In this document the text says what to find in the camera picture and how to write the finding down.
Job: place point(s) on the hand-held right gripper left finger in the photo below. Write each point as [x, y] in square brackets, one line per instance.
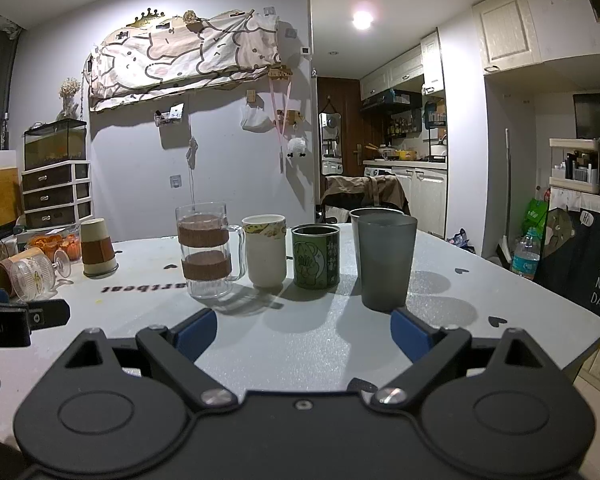
[196, 332]

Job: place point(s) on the white kitchen upper cabinets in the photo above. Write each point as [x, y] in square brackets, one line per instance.
[405, 70]

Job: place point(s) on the white kitchen base cabinet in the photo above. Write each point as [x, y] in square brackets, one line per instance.
[422, 197]

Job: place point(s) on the white hanging bag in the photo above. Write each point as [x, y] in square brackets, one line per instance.
[255, 119]

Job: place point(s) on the wall mirror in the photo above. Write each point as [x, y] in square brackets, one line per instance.
[330, 142]

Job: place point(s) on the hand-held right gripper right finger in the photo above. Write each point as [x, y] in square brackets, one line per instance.
[411, 334]

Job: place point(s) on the bag of oranges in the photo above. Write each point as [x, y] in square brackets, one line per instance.
[55, 244]

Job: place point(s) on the white plush sheep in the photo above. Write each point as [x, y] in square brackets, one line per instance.
[296, 146]

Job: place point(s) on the round ceiling light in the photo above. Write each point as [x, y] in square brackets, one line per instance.
[362, 20]

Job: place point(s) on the yellow cooking pot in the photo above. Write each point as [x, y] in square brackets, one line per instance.
[407, 155]

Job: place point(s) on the dark wooden door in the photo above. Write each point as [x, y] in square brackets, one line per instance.
[352, 125]

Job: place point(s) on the white shelf with bottles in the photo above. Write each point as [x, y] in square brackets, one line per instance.
[580, 165]

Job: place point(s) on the white wall cabinet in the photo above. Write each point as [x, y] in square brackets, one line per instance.
[507, 27]

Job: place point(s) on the black screen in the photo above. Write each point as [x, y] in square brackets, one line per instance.
[595, 115]

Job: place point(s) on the gold crown decoration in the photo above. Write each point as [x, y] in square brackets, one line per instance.
[147, 19]

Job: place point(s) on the grey plastic cup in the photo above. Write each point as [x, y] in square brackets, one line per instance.
[354, 217]
[386, 265]

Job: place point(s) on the dried flower bunch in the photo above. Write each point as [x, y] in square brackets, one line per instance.
[69, 92]

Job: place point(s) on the green shopping bag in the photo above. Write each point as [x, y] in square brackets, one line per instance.
[535, 215]

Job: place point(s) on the printed cartoon cloth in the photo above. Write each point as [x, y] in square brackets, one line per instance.
[180, 55]

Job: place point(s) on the white ceramic cup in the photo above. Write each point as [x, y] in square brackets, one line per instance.
[265, 255]

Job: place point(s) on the chair with brown jacket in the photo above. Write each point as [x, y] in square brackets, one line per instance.
[365, 192]

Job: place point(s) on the clear wall holder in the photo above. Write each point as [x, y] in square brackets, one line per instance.
[169, 115]

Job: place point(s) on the adhesive wall hook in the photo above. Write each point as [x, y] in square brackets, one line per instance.
[175, 182]

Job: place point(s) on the white pole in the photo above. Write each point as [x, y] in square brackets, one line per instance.
[506, 195]

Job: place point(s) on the plastic water bottle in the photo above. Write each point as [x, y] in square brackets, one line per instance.
[526, 257]

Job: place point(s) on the pink hanging ribbons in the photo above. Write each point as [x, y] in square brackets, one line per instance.
[281, 110]

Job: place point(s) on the clear ribbed glass goblet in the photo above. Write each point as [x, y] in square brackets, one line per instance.
[35, 277]

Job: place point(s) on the brown paper cup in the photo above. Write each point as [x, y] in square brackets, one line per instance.
[98, 252]

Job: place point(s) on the tan rimmed cup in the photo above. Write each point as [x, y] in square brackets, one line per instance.
[2, 275]

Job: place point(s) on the white drawer unit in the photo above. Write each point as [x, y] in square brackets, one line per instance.
[55, 195]

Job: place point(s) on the green printed mug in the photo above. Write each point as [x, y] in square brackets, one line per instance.
[316, 260]

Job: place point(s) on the glass mug with brown sleeves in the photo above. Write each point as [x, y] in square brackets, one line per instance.
[204, 255]

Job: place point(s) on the glass fish tank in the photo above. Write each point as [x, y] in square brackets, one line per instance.
[55, 145]

